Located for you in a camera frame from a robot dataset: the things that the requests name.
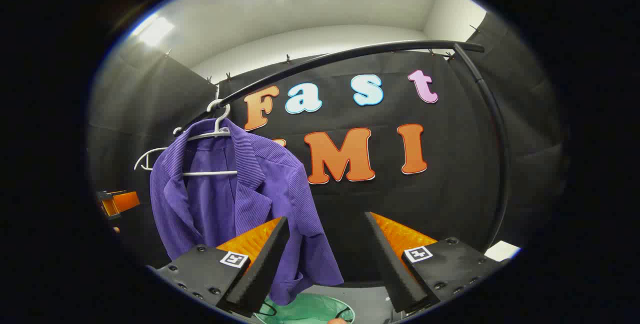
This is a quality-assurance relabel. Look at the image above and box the white panel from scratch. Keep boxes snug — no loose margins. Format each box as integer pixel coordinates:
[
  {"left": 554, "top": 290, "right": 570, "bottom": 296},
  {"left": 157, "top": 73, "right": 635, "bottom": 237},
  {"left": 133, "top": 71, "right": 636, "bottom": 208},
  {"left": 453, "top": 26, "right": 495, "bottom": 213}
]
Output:
[{"left": 484, "top": 241, "right": 522, "bottom": 262}]

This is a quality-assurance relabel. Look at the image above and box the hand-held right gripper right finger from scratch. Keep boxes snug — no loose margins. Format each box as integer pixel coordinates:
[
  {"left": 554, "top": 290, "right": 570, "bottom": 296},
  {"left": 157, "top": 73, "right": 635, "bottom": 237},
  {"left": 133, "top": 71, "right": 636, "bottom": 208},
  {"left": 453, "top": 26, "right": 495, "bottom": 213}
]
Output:
[{"left": 364, "top": 211, "right": 507, "bottom": 314}]

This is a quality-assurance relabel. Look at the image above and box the purple corduroy jacket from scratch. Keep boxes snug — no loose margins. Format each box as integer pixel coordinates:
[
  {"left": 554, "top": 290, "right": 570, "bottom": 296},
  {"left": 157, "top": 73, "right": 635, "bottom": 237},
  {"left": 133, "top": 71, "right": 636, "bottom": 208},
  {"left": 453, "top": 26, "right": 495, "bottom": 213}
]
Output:
[{"left": 149, "top": 118, "right": 345, "bottom": 306}]

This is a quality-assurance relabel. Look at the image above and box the white clothes hanger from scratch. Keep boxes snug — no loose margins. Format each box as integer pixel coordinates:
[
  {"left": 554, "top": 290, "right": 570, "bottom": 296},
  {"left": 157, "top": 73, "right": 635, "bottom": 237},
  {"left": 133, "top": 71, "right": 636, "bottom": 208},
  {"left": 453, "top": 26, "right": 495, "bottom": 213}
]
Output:
[
  {"left": 134, "top": 147, "right": 170, "bottom": 171},
  {"left": 172, "top": 99, "right": 239, "bottom": 177}
]

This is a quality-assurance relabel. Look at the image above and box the ceiling light panel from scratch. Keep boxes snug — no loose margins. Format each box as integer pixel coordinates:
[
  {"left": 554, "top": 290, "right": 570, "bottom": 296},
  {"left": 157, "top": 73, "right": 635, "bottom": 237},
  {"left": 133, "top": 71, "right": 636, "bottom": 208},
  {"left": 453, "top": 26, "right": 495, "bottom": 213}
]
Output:
[{"left": 132, "top": 14, "right": 176, "bottom": 47}]

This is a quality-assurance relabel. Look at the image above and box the black clothes rack rail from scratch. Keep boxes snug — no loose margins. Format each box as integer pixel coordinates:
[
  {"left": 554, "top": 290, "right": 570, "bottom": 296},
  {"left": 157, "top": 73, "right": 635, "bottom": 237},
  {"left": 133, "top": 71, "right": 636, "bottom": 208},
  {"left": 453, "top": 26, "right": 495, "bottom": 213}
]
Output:
[{"left": 175, "top": 39, "right": 511, "bottom": 252}]

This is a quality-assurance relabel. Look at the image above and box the green laundry hamper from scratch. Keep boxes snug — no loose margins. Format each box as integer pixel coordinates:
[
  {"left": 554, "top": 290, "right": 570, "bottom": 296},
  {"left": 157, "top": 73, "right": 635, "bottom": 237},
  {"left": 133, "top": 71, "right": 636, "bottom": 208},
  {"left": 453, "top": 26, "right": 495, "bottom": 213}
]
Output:
[{"left": 252, "top": 292, "right": 357, "bottom": 324}]

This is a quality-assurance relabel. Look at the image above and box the row of small backdrop clips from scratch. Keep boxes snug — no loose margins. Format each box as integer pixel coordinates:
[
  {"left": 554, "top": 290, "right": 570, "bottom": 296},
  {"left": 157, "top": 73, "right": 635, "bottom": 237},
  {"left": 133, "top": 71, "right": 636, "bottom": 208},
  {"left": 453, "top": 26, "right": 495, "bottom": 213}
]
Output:
[{"left": 164, "top": 23, "right": 482, "bottom": 86}]

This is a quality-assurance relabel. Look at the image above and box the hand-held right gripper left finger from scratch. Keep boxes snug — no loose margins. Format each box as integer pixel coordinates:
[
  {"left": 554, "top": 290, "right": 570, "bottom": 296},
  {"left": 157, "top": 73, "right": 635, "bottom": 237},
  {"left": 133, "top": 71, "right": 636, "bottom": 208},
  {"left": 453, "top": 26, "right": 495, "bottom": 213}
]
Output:
[{"left": 147, "top": 217, "right": 291, "bottom": 319}]

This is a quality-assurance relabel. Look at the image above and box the black backdrop cloth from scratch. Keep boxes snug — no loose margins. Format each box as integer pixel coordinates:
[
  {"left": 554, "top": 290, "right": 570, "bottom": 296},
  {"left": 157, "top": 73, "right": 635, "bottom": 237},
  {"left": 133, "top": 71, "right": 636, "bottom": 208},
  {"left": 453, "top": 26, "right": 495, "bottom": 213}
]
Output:
[{"left": 87, "top": 12, "right": 571, "bottom": 285}]

